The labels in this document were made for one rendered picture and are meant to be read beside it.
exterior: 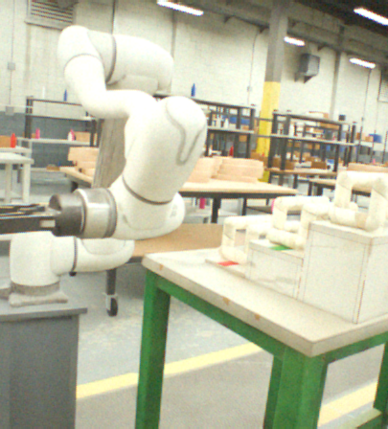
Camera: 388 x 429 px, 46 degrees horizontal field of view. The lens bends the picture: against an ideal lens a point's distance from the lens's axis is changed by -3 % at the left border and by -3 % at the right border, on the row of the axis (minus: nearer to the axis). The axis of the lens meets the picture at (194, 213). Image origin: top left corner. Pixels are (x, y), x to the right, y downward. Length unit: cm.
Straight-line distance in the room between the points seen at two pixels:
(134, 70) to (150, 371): 81
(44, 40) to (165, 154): 1171
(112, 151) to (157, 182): 63
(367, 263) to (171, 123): 45
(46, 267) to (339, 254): 89
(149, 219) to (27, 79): 1142
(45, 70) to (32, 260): 1098
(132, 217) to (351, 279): 43
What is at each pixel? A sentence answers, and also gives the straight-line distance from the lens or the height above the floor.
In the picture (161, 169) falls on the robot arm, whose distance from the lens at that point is 74.
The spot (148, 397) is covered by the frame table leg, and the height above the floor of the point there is 53.
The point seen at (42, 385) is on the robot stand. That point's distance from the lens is 158.
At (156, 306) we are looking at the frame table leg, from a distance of 124.
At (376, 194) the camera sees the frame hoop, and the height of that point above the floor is 118.
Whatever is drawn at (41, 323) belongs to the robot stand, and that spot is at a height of 66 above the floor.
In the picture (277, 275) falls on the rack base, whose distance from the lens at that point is 104.
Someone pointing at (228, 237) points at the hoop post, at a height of 100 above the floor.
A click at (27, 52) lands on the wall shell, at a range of 1223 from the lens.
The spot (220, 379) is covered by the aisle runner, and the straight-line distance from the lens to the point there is 257.
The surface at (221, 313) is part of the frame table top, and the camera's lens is 101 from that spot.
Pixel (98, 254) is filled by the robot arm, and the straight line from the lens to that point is 150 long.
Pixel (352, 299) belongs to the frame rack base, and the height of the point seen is 98.
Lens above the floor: 125
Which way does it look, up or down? 10 degrees down
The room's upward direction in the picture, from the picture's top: 6 degrees clockwise
